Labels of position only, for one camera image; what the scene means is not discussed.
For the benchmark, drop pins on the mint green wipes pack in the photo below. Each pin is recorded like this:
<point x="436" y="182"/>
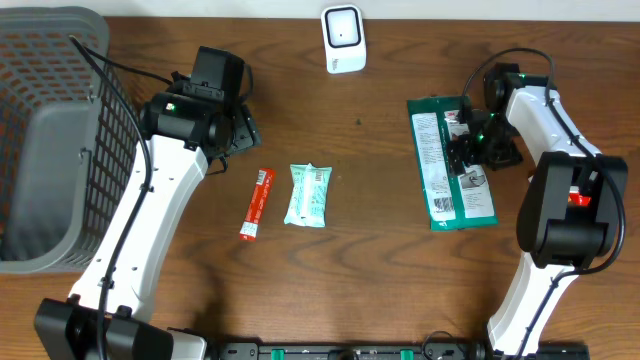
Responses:
<point x="307" y="204"/>

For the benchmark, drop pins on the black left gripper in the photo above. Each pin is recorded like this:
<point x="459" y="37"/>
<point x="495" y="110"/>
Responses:
<point x="245" y="130"/>

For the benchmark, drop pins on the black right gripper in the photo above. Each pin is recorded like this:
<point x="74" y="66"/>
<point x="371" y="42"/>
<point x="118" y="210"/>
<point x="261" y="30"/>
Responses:
<point x="472" y="156"/>

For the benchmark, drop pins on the grey plastic mesh basket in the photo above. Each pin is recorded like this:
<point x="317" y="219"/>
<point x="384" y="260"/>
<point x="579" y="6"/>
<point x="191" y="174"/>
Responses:
<point x="67" y="144"/>

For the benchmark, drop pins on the orange-red snack bag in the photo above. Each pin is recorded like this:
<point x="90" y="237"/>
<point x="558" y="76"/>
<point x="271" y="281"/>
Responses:
<point x="575" y="198"/>

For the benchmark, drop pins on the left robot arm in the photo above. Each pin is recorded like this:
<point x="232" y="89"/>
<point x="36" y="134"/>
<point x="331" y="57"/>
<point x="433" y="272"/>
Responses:
<point x="107" y="313"/>

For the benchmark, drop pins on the red stick packet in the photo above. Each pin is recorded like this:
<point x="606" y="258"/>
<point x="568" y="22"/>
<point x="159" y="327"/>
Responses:
<point x="263" y="185"/>

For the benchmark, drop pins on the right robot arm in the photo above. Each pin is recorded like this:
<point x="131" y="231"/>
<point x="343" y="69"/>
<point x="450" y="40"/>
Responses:
<point x="572" y="219"/>

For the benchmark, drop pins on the white barcode scanner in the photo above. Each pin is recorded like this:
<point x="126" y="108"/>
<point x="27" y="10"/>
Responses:
<point x="344" y="39"/>

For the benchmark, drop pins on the green 3M wipes package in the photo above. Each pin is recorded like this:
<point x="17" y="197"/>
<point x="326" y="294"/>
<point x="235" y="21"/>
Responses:
<point x="454" y="202"/>

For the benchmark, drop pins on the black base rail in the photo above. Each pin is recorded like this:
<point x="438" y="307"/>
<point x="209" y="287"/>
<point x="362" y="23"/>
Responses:
<point x="434" y="350"/>

